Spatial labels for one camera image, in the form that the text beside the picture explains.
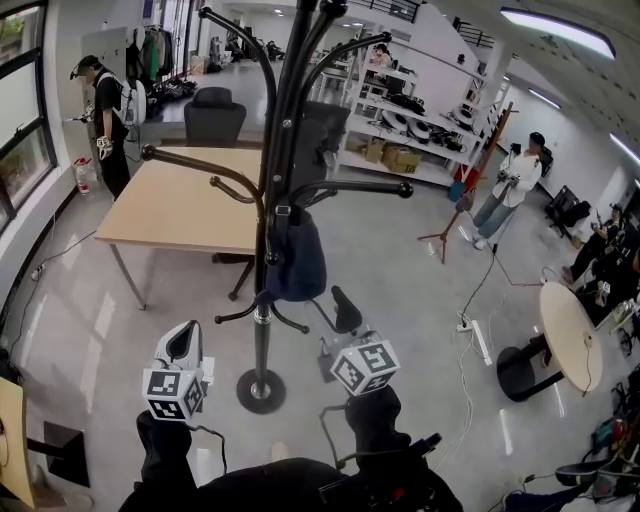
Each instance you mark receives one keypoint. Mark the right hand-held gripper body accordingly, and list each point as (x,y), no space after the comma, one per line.
(365,367)

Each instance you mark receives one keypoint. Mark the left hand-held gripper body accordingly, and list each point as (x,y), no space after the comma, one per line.
(172,392)

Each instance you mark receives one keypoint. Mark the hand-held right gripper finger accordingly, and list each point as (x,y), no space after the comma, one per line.
(346,312)

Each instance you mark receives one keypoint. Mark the dark blue bag item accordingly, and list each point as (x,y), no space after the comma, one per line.
(300,260)

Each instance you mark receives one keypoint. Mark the black metal coat stand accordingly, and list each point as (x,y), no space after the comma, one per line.
(261,350)

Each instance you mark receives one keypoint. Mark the person's right forearm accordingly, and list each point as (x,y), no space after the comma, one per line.
(377,430)

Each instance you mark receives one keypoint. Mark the person's left forearm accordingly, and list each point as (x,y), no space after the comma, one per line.
(165,455)

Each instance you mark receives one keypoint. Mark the black flat stand base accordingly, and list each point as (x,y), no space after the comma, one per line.
(67,455)

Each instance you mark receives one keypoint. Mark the wooden coat stand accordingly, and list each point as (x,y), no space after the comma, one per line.
(487,155)

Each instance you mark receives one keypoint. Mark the long white power strip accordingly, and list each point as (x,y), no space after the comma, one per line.
(479,340)

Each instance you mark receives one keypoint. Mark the person's shoe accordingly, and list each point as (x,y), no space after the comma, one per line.
(280,451)

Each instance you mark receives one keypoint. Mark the person's black clothed torso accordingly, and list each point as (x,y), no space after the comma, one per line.
(280,487)

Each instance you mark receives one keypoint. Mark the large cardboard box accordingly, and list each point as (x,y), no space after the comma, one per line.
(402,159)

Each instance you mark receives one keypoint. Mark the small cardboard box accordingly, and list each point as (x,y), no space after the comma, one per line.
(374,151)

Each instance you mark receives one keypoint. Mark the blue bag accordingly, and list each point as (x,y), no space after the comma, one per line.
(457,191)

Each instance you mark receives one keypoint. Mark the wooden board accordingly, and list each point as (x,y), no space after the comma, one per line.
(12,440)

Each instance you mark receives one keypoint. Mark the small white power strip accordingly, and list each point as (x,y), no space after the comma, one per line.
(38,272)

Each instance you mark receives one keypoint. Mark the rectangular wooden table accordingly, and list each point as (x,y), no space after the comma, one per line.
(190,210)

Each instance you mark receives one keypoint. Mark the black mesh office chair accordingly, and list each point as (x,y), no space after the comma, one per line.
(327,125)

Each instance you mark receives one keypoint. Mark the round wooden table black base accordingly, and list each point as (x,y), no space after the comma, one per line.
(570,335)

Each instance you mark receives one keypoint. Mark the white shelf rack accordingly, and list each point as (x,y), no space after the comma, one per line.
(400,107)

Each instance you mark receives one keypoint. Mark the clear water jug red cap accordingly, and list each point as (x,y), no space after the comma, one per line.
(85,177)

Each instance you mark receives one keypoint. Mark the black office chair with headrest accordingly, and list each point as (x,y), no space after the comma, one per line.
(215,120)

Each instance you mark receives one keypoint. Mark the black padded armchair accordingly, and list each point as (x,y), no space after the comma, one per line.
(567,210)

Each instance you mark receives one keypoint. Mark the short ceiling light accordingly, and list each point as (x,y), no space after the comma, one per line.
(545,99)

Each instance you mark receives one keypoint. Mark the black framed window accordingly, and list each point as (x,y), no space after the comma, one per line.
(22,135)

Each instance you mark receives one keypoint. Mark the clothes rack with garments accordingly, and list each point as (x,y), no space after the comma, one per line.
(152,52)

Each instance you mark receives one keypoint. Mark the long ceiling light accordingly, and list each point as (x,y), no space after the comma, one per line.
(560,31)

